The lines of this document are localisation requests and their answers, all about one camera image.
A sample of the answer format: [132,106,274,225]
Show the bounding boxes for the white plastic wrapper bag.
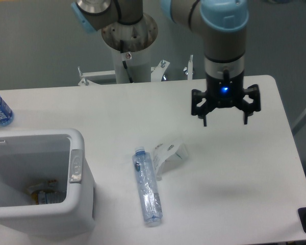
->
[152,138,189,181]

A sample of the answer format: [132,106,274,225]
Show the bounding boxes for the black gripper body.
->
[206,72,244,108]

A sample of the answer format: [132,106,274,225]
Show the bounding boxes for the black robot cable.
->
[119,39,134,84]

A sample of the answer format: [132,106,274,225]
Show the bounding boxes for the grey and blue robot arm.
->
[71,1,261,119]

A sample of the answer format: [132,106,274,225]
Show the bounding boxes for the crushed clear plastic bottle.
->
[132,146,163,227]

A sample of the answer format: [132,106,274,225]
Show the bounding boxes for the white plastic trash can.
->
[0,129,95,236]

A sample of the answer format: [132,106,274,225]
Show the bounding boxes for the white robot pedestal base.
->
[78,13,170,86]

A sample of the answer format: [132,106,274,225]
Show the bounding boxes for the trash items inside bin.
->
[26,180,67,205]

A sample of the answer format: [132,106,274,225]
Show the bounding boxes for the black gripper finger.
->
[236,84,261,125]
[191,89,217,127]

